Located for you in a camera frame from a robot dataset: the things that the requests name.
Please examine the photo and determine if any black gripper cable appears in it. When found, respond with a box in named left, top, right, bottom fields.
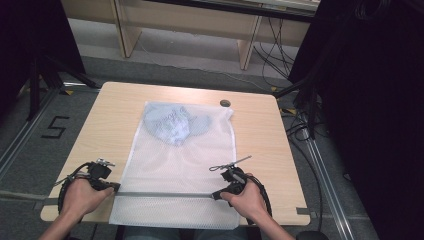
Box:
left=54, top=162, right=92, bottom=214
left=244, top=173, right=274, bottom=219

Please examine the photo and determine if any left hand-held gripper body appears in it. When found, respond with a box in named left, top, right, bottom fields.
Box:
left=87, top=158, right=116, bottom=191

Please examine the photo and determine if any white mesh laundry bag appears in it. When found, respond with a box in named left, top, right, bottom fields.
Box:
left=108, top=100, right=242, bottom=231

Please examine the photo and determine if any person's left hand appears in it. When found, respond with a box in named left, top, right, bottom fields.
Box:
left=61, top=178, right=115, bottom=219

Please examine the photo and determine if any light blue garment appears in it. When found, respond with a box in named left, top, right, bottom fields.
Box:
left=142, top=102, right=213, bottom=147

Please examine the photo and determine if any grey tape strip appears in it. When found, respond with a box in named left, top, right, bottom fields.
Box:
left=295, top=207, right=318, bottom=219

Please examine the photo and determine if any black curtain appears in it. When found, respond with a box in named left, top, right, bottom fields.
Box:
left=288, top=0, right=424, bottom=240
left=0, top=0, right=86, bottom=118

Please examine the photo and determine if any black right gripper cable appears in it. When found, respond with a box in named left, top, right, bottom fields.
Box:
left=244, top=173, right=274, bottom=219

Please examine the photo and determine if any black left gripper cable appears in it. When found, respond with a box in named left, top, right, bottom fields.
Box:
left=54, top=162, right=92, bottom=214

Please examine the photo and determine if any black metal stand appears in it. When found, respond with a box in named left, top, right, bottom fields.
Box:
left=26, top=54, right=101, bottom=121
left=273, top=71, right=321, bottom=139

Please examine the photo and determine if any wooden shelf frame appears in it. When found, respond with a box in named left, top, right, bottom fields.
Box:
left=60, top=0, right=321, bottom=71

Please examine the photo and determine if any person's right hand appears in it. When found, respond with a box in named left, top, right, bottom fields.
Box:
left=220, top=173, right=268, bottom=224

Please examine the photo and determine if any black round stool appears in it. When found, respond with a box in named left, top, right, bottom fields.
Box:
left=295, top=230, right=331, bottom=240

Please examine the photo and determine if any black floor cables bundle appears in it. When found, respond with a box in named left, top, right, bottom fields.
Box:
left=253, top=16, right=301, bottom=88

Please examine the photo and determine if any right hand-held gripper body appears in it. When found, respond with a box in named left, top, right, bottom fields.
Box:
left=209, top=155, right=253, bottom=194

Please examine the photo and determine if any aluminium floor rail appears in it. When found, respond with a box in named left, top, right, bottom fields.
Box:
left=0, top=83, right=101, bottom=181
left=301, top=128, right=356, bottom=240

